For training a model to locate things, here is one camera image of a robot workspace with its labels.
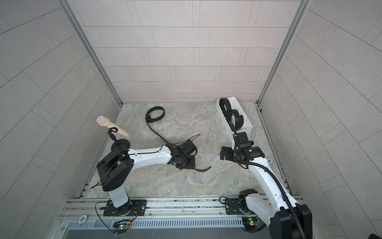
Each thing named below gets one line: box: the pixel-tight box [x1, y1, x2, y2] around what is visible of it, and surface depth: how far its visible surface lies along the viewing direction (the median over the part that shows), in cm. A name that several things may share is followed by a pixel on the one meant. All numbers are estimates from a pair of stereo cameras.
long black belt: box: [218, 97, 232, 118], surface depth 104 cm
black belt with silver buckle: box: [226, 109, 245, 132], surface depth 91 cm
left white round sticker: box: [78, 214, 88, 225], surface depth 69 cm
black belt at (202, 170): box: [193, 166, 212, 172], surface depth 84 cm
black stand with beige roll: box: [95, 116, 131, 152], surface depth 80 cm
